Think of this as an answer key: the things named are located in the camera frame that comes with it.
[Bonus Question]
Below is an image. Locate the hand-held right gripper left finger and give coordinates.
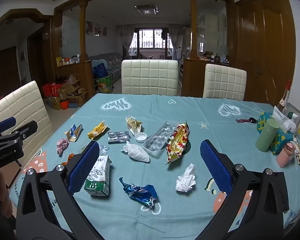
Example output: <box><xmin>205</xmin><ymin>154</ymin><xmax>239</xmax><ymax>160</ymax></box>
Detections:
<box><xmin>16</xmin><ymin>140</ymin><xmax>108</xmax><ymax>240</ymax></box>

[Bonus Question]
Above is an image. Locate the row of bottles and boxes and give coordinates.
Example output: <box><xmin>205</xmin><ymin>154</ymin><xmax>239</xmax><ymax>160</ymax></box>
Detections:
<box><xmin>56</xmin><ymin>54</ymin><xmax>80</xmax><ymax>67</ymax></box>

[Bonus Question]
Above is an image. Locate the glass bottle red cap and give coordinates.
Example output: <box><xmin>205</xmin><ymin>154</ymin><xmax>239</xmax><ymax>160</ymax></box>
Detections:
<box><xmin>279</xmin><ymin>80</ymin><xmax>292</xmax><ymax>113</ymax></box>

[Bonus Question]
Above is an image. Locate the torn blue white carton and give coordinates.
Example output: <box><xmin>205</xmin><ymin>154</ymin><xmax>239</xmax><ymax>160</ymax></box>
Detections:
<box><xmin>64</xmin><ymin>124</ymin><xmax>83</xmax><ymax>142</ymax></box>

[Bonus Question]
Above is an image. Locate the silver pill blister pack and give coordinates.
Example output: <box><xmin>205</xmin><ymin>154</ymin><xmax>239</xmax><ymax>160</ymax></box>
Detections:
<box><xmin>107</xmin><ymin>131</ymin><xmax>130</xmax><ymax>144</ymax></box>

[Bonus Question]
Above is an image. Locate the red shopping bag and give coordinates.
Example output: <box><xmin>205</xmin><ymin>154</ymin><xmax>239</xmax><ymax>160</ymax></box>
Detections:
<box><xmin>42</xmin><ymin>83</ymin><xmax>65</xmax><ymax>97</ymax></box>

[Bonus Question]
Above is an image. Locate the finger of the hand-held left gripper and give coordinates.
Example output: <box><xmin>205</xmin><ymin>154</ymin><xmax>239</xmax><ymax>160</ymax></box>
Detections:
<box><xmin>0</xmin><ymin>116</ymin><xmax>17</xmax><ymax>137</ymax></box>
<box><xmin>4</xmin><ymin>120</ymin><xmax>38</xmax><ymax>146</ymax></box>

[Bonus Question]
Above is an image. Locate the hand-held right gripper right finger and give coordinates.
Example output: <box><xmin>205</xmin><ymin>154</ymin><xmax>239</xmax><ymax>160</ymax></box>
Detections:
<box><xmin>199</xmin><ymin>139</ymin><xmax>290</xmax><ymax>240</ymax></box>

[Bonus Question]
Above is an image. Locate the green tumbler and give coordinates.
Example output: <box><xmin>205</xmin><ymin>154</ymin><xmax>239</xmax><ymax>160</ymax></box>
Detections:
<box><xmin>255</xmin><ymin>118</ymin><xmax>279</xmax><ymax>152</ymax></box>

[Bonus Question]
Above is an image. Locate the cream quilted chair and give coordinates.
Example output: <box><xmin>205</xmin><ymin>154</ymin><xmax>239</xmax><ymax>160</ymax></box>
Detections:
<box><xmin>121</xmin><ymin>59</ymin><xmax>178</xmax><ymax>96</ymax></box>
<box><xmin>202</xmin><ymin>64</ymin><xmax>247</xmax><ymax>101</ymax></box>
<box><xmin>0</xmin><ymin>80</ymin><xmax>52</xmax><ymax>167</ymax></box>

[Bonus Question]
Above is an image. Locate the pink water bottle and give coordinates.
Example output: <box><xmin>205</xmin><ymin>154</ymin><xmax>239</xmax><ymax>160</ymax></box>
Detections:
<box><xmin>277</xmin><ymin>142</ymin><xmax>296</xmax><ymax>168</ymax></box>

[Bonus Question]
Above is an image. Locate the blue yellow beaded box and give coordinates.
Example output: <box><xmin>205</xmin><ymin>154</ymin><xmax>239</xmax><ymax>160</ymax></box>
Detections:
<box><xmin>255</xmin><ymin>112</ymin><xmax>294</xmax><ymax>154</ymax></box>

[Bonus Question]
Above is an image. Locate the white plastic bag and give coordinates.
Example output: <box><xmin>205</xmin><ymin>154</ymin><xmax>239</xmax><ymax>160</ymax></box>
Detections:
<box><xmin>272</xmin><ymin>106</ymin><xmax>297</xmax><ymax>133</ymax></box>

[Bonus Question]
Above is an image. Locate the barred window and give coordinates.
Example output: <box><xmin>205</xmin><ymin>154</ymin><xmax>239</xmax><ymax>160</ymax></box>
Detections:
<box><xmin>139</xmin><ymin>29</ymin><xmax>163</xmax><ymax>49</ymax></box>

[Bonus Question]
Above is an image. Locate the clear plastic tray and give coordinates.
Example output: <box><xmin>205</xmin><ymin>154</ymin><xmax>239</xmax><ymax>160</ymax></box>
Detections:
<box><xmin>142</xmin><ymin>120</ymin><xmax>178</xmax><ymax>157</ymax></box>

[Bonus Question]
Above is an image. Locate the person's left hand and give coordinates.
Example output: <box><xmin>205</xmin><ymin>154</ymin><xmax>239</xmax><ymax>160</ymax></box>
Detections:
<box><xmin>0</xmin><ymin>171</ymin><xmax>15</xmax><ymax>222</ymax></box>

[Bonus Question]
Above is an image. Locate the green shopping bag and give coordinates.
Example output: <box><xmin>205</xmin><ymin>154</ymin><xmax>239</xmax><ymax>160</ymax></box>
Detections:
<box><xmin>95</xmin><ymin>76</ymin><xmax>113</xmax><ymax>94</ymax></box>

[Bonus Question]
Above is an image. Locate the ceiling light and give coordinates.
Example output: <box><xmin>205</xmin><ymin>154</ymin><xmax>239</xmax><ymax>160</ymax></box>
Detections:
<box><xmin>134</xmin><ymin>4</ymin><xmax>158</xmax><ymax>15</ymax></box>

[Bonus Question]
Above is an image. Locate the purple strap watch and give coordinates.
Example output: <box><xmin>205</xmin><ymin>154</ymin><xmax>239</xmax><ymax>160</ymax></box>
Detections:
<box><xmin>236</xmin><ymin>117</ymin><xmax>257</xmax><ymax>124</ymax></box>

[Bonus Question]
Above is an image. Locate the red yellow snack bag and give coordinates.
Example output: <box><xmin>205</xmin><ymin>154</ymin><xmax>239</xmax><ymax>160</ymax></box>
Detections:
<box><xmin>166</xmin><ymin>121</ymin><xmax>190</xmax><ymax>165</ymax></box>

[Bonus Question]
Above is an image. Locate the grey sofa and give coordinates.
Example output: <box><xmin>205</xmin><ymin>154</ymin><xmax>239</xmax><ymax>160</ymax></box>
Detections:
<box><xmin>89</xmin><ymin>52</ymin><xmax>123</xmax><ymax>80</ymax></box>

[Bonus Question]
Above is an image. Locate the blue printed tablecloth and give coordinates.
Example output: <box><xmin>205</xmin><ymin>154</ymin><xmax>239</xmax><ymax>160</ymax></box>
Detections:
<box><xmin>9</xmin><ymin>93</ymin><xmax>300</xmax><ymax>240</ymax></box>

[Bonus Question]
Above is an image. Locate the wooden divider cabinet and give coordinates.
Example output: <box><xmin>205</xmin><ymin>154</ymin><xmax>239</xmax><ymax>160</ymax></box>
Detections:
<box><xmin>56</xmin><ymin>61</ymin><xmax>93</xmax><ymax>98</ymax></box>
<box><xmin>181</xmin><ymin>58</ymin><xmax>230</xmax><ymax>97</ymax></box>

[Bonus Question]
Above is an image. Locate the green white milk carton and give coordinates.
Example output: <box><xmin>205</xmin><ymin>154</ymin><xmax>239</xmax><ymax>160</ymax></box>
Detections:
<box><xmin>84</xmin><ymin>155</ymin><xmax>111</xmax><ymax>197</ymax></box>

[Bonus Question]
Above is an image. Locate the white twisted tissue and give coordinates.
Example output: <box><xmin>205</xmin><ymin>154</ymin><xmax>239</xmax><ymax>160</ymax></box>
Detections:
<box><xmin>120</xmin><ymin>141</ymin><xmax>150</xmax><ymax>162</ymax></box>

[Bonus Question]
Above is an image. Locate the pile of cardboard boxes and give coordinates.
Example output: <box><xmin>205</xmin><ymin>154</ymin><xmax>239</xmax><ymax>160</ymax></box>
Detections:
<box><xmin>49</xmin><ymin>76</ymin><xmax>88</xmax><ymax>110</ymax></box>

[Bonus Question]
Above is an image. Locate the dark wooden door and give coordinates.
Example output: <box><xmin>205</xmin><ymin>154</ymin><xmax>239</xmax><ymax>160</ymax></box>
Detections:
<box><xmin>0</xmin><ymin>46</ymin><xmax>22</xmax><ymax>90</ymax></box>

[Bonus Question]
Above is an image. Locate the yellow snack wrapper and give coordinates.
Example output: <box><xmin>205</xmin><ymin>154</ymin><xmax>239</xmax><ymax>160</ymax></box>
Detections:
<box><xmin>87</xmin><ymin>121</ymin><xmax>108</xmax><ymax>139</ymax></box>

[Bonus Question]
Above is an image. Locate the beige crumpled food packet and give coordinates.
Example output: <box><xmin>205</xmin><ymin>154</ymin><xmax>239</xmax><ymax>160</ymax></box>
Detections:
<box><xmin>126</xmin><ymin>116</ymin><xmax>143</xmax><ymax>135</ymax></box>

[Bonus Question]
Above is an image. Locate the blue foil wrapper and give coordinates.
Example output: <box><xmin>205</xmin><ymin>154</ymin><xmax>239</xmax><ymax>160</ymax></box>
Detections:
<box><xmin>119</xmin><ymin>177</ymin><xmax>158</xmax><ymax>208</ymax></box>

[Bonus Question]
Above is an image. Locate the blue bag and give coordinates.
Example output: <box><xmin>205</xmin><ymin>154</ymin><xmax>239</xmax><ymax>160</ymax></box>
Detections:
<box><xmin>92</xmin><ymin>64</ymin><xmax>109</xmax><ymax>79</ymax></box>

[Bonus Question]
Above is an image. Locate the pink paper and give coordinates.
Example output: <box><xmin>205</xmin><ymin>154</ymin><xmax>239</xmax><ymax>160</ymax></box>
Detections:
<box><xmin>56</xmin><ymin>138</ymin><xmax>70</xmax><ymax>155</ymax></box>

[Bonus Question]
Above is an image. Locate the white crumpled tissue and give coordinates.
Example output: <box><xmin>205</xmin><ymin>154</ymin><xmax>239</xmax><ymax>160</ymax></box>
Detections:
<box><xmin>175</xmin><ymin>164</ymin><xmax>197</xmax><ymax>192</ymax></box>

